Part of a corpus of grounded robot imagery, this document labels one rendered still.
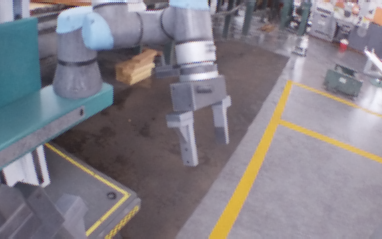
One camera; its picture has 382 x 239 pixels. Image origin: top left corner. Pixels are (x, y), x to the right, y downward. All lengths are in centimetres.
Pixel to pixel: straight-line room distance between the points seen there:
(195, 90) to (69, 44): 38
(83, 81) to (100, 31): 26
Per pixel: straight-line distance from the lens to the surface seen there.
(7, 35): 75
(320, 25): 854
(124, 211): 98
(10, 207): 20
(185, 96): 51
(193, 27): 53
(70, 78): 77
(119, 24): 55
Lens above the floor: 108
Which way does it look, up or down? 30 degrees down
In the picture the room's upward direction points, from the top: 10 degrees clockwise
